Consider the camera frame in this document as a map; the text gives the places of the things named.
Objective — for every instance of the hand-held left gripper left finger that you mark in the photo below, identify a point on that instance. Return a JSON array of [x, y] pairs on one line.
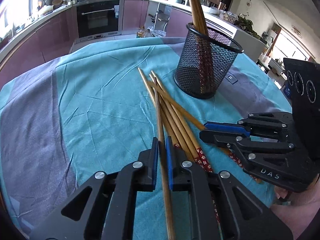
[[155, 162]]

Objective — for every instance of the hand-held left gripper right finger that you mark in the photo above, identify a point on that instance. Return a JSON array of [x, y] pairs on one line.
[[170, 165]]

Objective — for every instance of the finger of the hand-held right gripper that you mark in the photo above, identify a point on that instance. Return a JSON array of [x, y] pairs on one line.
[[220, 140], [225, 127]]

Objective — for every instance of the bundle of wooden chopsticks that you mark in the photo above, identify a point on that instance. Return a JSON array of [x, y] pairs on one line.
[[175, 103]]

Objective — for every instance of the black mesh utensil holder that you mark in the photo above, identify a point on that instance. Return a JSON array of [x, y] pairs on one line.
[[185, 62]]

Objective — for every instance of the person's right forearm pink sleeve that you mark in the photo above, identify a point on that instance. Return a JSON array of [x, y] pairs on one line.
[[300, 215]]

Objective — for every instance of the person's right hand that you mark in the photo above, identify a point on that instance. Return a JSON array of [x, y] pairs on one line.
[[282, 196]]

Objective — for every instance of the teal and grey tablecloth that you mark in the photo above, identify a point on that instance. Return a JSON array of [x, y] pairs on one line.
[[87, 105]]

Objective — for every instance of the potted plant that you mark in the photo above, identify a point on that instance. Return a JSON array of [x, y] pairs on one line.
[[246, 25]]

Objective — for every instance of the basket of jars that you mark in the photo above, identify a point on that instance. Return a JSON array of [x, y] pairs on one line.
[[228, 16]]

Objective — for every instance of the clear plastic bag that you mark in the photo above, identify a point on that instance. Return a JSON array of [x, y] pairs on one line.
[[158, 33]]

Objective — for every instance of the pink peninsula counter cabinets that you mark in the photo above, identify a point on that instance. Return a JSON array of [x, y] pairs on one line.
[[175, 22]]

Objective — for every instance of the white bowl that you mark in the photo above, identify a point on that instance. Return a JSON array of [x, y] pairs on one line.
[[212, 10]]

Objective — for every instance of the small cooking oil bottle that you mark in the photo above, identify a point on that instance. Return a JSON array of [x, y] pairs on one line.
[[141, 32]]

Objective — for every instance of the black integrated stove with oven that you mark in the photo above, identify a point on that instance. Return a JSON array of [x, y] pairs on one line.
[[100, 7]]

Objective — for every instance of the pink window-side counter cabinets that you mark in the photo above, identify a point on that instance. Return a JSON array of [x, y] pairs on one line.
[[37, 40]]

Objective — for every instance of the white casserole pot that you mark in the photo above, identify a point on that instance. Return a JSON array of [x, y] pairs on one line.
[[46, 9]]

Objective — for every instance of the kitchen window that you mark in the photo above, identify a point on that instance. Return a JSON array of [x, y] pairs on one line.
[[15, 0]]

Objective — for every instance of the wall ornament clock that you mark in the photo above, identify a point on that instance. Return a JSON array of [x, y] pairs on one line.
[[248, 3]]

